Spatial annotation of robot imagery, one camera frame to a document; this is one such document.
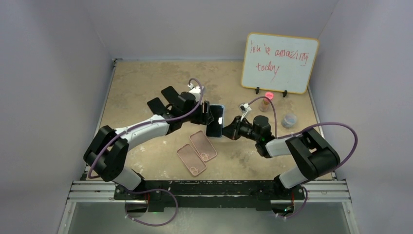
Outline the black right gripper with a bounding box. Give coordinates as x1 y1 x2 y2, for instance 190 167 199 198
218 115 260 141

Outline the black phone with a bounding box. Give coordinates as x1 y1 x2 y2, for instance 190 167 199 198
161 86 179 105

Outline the pink phone case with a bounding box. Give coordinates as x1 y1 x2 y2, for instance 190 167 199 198
189 131 218 162
177 144 207 176

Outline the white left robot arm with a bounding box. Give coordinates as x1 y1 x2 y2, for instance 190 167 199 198
83 87 213 199

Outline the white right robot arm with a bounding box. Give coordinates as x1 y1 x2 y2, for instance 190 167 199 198
222 116 341 198

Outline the pink capped bottle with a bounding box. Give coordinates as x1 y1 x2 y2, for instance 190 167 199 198
259 92 274 112

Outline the small clear jar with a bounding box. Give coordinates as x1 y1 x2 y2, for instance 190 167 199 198
282 113 297 129

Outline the yellow framed whiteboard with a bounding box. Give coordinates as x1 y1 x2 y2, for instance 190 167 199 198
241 33 319 94

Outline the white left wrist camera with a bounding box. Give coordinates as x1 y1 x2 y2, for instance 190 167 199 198
188 83 204 102

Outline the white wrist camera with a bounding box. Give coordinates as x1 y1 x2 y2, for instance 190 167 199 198
239 103 252 121
188 83 204 102

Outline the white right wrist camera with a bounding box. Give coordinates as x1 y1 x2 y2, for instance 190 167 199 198
239 103 252 121

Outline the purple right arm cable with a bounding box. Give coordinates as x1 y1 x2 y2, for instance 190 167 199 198
247 95 359 178

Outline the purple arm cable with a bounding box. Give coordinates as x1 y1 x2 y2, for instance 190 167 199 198
87 77 206 179
247 95 359 178

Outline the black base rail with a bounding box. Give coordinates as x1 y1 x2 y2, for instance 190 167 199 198
66 179 352 214

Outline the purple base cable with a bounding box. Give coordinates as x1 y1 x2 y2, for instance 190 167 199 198
124 188 180 228

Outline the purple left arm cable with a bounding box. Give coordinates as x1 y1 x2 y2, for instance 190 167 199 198
87 77 206 179

